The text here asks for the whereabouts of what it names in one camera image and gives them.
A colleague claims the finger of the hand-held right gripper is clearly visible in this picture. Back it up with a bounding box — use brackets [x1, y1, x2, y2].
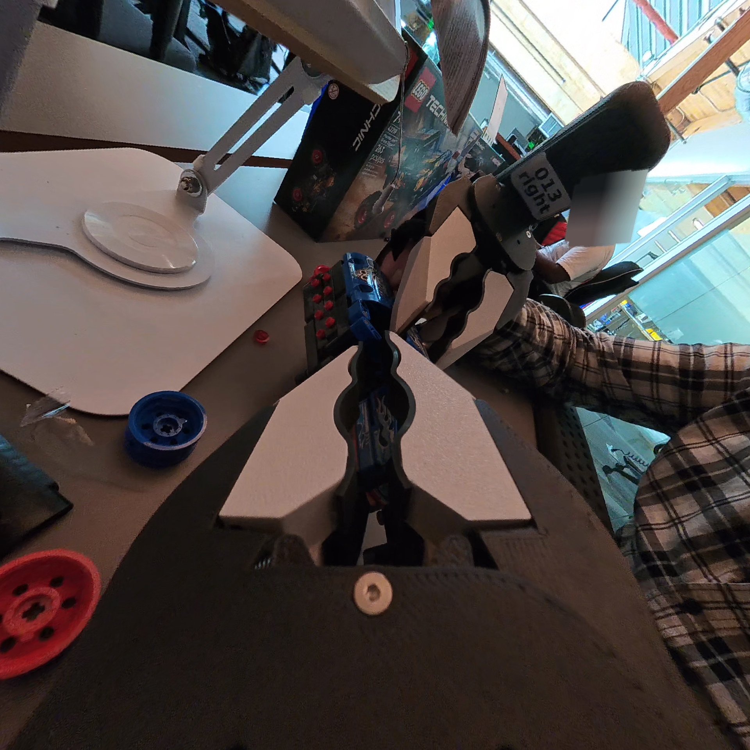
[389, 207, 488, 335]
[421, 266, 522, 370]

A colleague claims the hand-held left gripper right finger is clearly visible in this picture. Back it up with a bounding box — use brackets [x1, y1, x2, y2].
[386, 333, 533, 545]

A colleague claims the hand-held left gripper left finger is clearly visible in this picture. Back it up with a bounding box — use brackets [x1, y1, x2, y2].
[218, 345, 363, 564]

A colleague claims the brick-built toy truck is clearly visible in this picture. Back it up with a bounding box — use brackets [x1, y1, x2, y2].
[300, 252, 431, 528]

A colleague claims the black dotted pad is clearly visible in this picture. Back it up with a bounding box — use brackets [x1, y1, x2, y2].
[534, 400, 615, 531]

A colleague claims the black toy set box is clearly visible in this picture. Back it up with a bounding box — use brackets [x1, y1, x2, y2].
[273, 32, 500, 244]

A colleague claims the blue wheel rim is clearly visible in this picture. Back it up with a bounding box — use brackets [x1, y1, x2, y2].
[124, 390, 208, 469]

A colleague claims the black office chair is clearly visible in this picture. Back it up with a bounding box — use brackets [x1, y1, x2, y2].
[536, 261, 645, 329]
[38, 0, 285, 95]

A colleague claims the clear plastic wrap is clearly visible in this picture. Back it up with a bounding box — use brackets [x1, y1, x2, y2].
[19, 388, 95, 449]

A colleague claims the beige flat panel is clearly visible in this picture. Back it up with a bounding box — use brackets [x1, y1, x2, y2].
[214, 0, 412, 105]

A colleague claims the black cylinder part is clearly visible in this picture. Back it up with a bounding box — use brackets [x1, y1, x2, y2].
[0, 434, 75, 559]

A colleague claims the clear round disc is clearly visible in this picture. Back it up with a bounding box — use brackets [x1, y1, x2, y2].
[81, 202, 200, 275]

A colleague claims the red wheel rim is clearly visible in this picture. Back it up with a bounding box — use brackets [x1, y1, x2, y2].
[0, 548, 102, 680]

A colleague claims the white stand with base plate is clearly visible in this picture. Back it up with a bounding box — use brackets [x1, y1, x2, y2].
[0, 55, 329, 418]

